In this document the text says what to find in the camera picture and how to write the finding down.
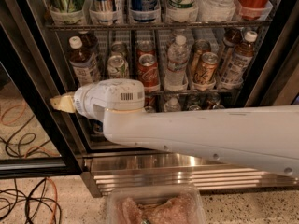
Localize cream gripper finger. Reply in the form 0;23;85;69
50;92;76;113

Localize brown tea bottle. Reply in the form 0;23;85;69
79;31;102;66
69;36;100;86
220;31;258;85
218;28;242;75

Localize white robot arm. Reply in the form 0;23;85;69
50;78;299;178

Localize left glass fridge door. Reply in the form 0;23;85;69
0;28;82;179

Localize glass fridge door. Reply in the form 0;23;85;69
0;28;82;179
240;1;299;106

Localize stainless steel fridge base grille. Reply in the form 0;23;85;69
81;150;299;197

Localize red cola can front middle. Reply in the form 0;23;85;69
137;54;160;92

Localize red cola can rear middle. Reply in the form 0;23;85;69
136;40;155;58

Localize clear water bottle bottom shelf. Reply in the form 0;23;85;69
164;97;181;112

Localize clear water bottle shelf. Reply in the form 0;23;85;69
164;97;181;112
199;0;235;22

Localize clear water bottle front middle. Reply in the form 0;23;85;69
164;35;190;91

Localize dark blue can top shelf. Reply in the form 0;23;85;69
130;0;159;22

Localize clear water bottle rear middle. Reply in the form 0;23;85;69
166;29;186;49

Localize orange can front middle shelf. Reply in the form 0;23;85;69
193;52;218;85

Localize orange can shelf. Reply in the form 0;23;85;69
190;39;211;76
193;52;218;85

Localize orange can rear middle shelf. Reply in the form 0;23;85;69
190;39;211;76

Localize white green can top shelf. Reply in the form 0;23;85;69
167;0;197;22

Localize clear water bottle top shelf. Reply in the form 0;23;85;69
199;0;235;22

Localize right glass fridge door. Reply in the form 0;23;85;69
240;1;299;106

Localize blue energy can bottom front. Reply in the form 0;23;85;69
93;120;103;134

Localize white green soda can front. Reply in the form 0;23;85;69
107;54;130;78

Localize white green soda can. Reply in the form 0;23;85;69
107;54;130;78
110;41;128;58

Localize white green soda can rear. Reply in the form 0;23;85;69
110;41;128;58

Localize red cola can bottom rear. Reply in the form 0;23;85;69
145;95;156;107

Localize red cola can bottom front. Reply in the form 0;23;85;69
145;106;156;113

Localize clear plastic food container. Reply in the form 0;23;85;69
107;184;207;224

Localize silver can bottom rear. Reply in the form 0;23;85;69
187;94;201;106

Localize silver can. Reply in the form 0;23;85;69
187;94;201;106
188;105;202;111

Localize silver can bottom front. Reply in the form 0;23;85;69
188;105;202;111

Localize gold can bottom rear right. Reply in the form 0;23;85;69
205;93;221;109

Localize gold can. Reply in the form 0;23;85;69
212;105;225;109
205;93;221;109

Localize gold can bottom front right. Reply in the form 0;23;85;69
212;105;225;109

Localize top wire shelf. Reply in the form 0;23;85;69
46;20;272;32

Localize wire shelf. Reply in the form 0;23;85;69
46;20;272;32
145;89;241;96

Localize black cables on floor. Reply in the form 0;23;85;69
0;178;63;224

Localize orange cable on floor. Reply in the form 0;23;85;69
43;176;59;224

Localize middle wire shelf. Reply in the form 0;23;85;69
145;89;241;96

